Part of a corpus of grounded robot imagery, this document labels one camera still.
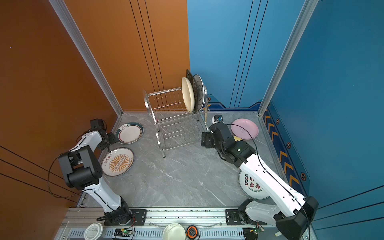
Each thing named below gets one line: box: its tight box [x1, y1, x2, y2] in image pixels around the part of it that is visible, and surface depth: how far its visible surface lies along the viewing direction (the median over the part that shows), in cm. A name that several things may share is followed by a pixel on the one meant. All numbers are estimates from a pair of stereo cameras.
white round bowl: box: [162, 223, 186, 240], surface depth 70 cm
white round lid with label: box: [84, 222, 104, 240], surface depth 66 cm
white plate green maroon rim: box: [115, 122, 144, 145], surface depth 111 cm
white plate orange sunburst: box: [101, 147, 135, 177], surface depth 95 cm
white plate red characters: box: [238, 170, 270, 199], surface depth 84 cm
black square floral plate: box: [186, 69, 198, 114], surface depth 76 cm
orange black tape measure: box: [186, 225, 198, 239], surface depth 69 cm
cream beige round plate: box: [181, 76, 195, 113], surface depth 76 cm
